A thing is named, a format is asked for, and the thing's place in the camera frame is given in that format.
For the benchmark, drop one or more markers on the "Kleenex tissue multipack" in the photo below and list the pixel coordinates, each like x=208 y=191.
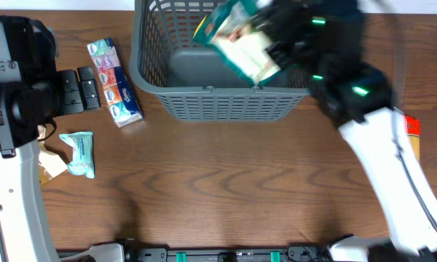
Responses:
x=122 y=104

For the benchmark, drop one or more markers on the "green coffee bean bag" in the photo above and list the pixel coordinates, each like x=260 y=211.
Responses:
x=229 y=30

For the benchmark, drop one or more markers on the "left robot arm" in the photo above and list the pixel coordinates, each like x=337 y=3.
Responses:
x=33 y=92

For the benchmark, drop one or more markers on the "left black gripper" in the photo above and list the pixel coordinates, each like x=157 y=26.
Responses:
x=70 y=92

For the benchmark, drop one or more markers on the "beige crumpled snack bag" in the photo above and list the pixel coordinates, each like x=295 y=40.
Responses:
x=50 y=163

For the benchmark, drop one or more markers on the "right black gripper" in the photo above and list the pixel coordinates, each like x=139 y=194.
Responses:
x=283 y=52

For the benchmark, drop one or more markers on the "grey plastic basket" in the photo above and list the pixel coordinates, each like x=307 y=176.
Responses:
x=193 y=82

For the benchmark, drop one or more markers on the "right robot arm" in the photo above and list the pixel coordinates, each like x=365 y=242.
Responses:
x=363 y=104

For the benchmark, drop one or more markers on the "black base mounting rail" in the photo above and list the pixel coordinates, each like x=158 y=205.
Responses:
x=159 y=253

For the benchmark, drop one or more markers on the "teal wet wipes pack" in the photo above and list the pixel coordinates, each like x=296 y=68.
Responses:
x=82 y=148

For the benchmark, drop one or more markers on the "San Remo spaghetti packet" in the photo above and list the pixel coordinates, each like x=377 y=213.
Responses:
x=413 y=132

